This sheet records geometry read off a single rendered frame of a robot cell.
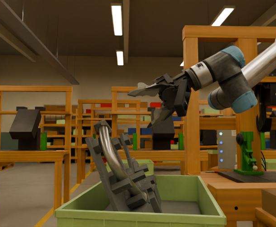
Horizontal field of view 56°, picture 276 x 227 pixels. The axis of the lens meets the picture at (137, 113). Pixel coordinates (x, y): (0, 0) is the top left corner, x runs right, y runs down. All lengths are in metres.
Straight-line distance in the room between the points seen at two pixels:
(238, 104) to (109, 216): 0.47
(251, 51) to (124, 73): 9.86
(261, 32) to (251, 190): 1.24
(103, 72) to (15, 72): 3.81
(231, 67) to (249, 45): 1.32
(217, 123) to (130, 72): 9.88
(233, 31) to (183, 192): 1.29
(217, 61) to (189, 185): 0.65
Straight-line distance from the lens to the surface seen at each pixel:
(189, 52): 1.97
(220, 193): 1.33
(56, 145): 11.15
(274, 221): 1.10
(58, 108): 11.81
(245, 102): 0.82
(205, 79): 0.80
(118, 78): 11.68
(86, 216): 0.70
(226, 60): 0.82
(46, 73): 12.22
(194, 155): 1.89
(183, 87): 0.77
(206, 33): 2.05
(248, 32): 2.16
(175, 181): 1.26
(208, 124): 2.01
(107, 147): 0.75
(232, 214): 1.37
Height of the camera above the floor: 1.15
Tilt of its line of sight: 5 degrees up
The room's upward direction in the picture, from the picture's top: straight up
